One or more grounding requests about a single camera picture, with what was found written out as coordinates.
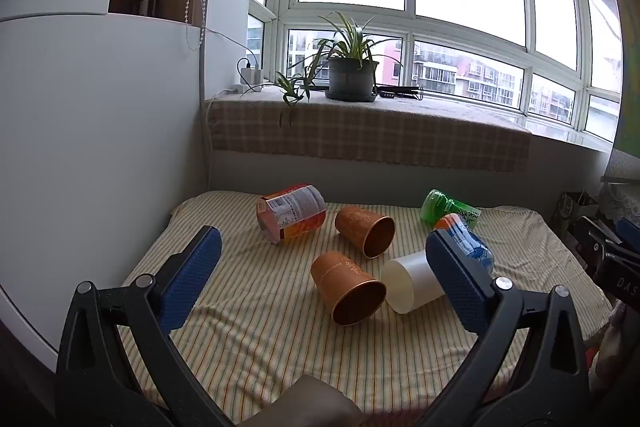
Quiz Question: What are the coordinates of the striped bed sheet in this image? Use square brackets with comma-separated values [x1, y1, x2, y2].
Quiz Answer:
[117, 190, 614, 426]

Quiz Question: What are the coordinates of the green plastic bottle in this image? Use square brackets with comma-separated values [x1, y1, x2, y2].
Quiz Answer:
[420, 189, 482, 228]

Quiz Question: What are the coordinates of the green spider plant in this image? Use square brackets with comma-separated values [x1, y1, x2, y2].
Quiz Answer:
[240, 11, 404, 108]

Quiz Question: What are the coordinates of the white lace cloth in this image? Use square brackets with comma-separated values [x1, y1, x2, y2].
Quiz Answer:
[597, 179, 640, 228]

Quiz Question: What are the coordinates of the brown paper cup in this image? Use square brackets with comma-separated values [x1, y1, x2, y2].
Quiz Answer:
[310, 251, 387, 327]
[334, 205, 396, 259]

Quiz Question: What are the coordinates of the plaid windowsill cloth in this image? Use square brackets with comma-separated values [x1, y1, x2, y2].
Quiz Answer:
[206, 86, 532, 173]

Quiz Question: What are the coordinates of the white cabinet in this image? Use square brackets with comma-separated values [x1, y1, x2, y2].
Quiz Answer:
[0, 0, 213, 360]

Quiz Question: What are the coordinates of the grey brown cloth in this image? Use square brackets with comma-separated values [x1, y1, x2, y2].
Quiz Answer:
[235, 374, 367, 427]

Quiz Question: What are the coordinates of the blue orange plastic bottle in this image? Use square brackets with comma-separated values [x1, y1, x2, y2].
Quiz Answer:
[434, 213, 495, 277]

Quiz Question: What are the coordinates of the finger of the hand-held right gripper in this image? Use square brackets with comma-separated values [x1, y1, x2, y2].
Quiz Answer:
[575, 216, 640, 264]

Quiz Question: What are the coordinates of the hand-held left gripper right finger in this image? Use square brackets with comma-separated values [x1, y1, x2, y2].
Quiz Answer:
[414, 228, 592, 427]

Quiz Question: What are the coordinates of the grey plant pot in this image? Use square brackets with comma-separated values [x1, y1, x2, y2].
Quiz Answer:
[327, 57, 379, 97]

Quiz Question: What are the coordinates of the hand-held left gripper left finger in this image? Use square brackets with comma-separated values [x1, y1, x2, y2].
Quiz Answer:
[55, 225, 236, 427]

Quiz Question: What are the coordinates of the black flat device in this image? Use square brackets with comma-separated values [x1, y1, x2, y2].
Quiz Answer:
[375, 84, 425, 100]

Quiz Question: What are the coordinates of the grey pot saucer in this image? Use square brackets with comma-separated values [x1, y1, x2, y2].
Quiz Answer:
[324, 89, 379, 102]

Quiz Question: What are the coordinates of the white window frame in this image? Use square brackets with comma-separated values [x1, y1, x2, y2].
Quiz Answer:
[246, 0, 624, 144]

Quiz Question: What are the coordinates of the orange labelled can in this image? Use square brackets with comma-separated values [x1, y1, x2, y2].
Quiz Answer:
[256, 184, 327, 246]

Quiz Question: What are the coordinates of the white charger with cable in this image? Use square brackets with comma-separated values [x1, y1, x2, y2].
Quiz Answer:
[236, 57, 257, 84]

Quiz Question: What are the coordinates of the white plastic cup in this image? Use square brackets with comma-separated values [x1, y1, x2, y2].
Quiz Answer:
[380, 251, 446, 314]

